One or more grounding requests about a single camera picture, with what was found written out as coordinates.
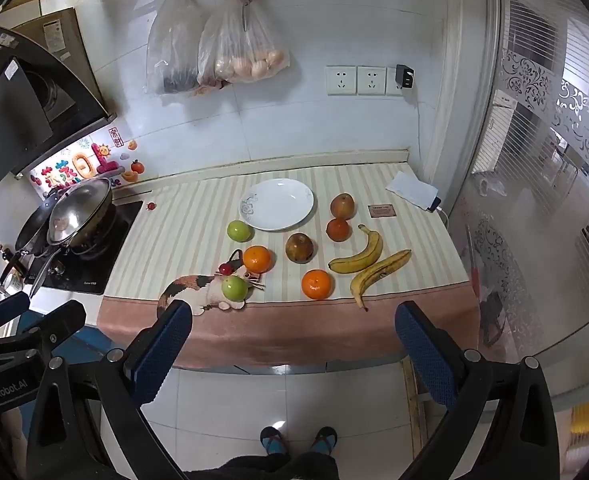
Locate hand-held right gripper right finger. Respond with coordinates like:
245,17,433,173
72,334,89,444
394,301,560,480

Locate reddish orange tangerine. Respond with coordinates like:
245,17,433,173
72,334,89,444
325,218,351,243

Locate colourful wall stickers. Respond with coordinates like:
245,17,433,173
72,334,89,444
28,127,148,198

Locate white plate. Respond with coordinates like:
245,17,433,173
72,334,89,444
238,178,315,232

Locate plastic bag of eggs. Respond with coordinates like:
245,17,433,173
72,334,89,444
197,0,291,86

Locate brown green apple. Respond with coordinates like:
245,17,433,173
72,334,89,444
285,232,315,264

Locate frosted glass sliding door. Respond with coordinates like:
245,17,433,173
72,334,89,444
449,0,589,411

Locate black gas stove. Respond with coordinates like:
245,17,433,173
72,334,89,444
22,200,144,296

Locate yellow banana with sticker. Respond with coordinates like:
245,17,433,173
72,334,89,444
350,249,413,312

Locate orange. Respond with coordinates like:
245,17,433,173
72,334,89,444
301,269,336,301
243,245,272,274

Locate white wall socket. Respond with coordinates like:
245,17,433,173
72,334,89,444
385,66,408,96
357,66,387,96
325,65,357,95

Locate person's dark trousers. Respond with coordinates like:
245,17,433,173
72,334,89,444
184,452,340,480

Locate wooden door threshold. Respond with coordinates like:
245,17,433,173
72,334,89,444
401,357,430,458

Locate person's left foot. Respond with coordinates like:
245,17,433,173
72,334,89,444
260,427,291,456

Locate person's right foot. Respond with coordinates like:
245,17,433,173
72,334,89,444
310,426,337,456

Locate black range hood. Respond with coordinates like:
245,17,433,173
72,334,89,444
0,7,118,181

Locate person's left forearm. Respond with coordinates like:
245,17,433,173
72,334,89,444
3,407,28,471

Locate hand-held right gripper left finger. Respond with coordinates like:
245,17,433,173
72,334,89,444
27,300,194,480

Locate striped cat tablecloth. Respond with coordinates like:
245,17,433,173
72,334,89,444
97,162,477,368

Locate red yellow apple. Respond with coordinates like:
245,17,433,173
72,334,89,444
329,193,355,220

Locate black charger plug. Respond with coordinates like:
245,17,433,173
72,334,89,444
395,64,416,91

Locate person's foot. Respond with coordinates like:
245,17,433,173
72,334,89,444
310,426,337,456
260,427,291,456

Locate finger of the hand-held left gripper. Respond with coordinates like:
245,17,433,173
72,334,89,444
0,291,31,341
22,300,88,358

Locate black frying pan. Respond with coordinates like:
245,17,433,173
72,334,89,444
0,191,60,288

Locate white plastic bag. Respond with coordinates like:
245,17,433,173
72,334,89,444
474,171,507,197

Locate dark sauce bottle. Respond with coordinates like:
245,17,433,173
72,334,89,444
0,239,25,281

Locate steel wok lid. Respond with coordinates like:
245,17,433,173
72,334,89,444
47,178,113,247

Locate plastic bag with dark contents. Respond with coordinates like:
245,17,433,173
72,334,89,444
144,0,210,96

